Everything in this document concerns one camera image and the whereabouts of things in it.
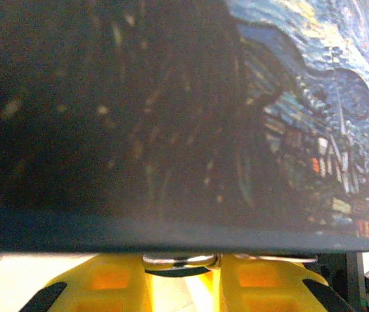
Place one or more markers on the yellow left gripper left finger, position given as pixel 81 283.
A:
pixel 109 282

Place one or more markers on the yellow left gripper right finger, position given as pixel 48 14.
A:
pixel 262 286

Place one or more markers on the blue box with painting print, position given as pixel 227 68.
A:
pixel 171 130

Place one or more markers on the silver metal hasp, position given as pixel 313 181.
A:
pixel 181 261

